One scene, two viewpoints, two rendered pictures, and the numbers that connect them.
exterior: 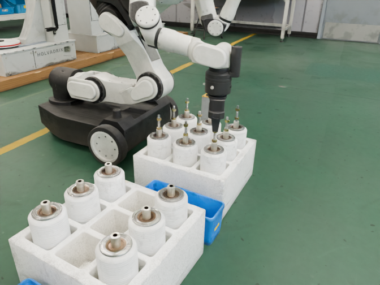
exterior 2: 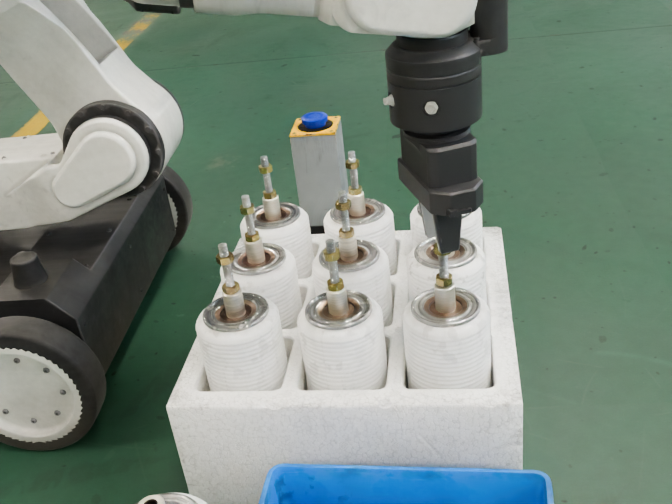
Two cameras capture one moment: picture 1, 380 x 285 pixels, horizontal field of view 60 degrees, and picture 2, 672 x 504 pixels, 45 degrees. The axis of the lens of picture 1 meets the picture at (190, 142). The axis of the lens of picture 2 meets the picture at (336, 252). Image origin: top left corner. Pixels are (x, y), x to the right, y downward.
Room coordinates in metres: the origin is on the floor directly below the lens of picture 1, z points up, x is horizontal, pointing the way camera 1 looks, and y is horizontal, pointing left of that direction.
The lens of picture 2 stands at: (0.39, 0.23, 0.76)
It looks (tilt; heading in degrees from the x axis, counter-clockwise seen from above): 29 degrees down; 344
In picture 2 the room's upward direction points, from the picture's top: 7 degrees counter-clockwise
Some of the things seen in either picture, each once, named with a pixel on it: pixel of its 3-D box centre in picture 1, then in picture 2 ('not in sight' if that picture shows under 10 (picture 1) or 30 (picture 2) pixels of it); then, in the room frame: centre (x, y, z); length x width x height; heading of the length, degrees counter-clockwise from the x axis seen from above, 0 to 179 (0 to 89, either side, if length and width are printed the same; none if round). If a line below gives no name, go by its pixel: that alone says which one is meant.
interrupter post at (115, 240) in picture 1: (115, 240); not in sight; (0.57, 0.16, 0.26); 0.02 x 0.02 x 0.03
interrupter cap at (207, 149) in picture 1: (214, 149); (445, 307); (1.07, -0.09, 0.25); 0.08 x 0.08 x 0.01
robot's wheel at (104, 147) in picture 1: (107, 145); (29, 385); (1.38, 0.39, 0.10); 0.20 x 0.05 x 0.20; 66
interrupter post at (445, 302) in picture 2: (214, 146); (445, 297); (1.07, -0.09, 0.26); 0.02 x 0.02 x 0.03
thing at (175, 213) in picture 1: (171, 219); not in sight; (0.78, 0.05, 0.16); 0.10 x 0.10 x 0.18
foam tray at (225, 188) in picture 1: (197, 165); (361, 360); (1.23, -0.04, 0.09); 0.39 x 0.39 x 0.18; 64
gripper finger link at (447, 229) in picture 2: (215, 124); (449, 226); (1.05, -0.09, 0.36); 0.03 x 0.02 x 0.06; 86
